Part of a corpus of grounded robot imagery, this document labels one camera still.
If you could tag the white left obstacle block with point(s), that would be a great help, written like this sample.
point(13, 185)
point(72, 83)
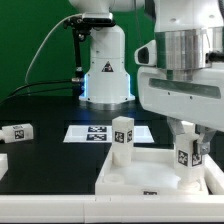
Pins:
point(3, 165)

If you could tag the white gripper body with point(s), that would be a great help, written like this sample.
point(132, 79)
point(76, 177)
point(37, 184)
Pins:
point(200, 101)

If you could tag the white square table top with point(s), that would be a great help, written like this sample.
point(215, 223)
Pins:
point(152, 172)

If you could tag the white front obstacle rail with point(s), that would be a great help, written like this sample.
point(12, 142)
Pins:
point(115, 209)

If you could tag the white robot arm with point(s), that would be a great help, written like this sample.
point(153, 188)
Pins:
point(181, 71)

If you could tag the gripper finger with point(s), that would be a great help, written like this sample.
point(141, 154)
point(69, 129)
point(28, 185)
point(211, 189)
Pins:
point(205, 136)
point(175, 126)

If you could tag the white marker base plate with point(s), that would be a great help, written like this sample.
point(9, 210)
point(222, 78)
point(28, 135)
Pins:
point(102, 134)

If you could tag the black camera stand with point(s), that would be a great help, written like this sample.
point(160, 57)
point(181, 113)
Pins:
point(81, 26)

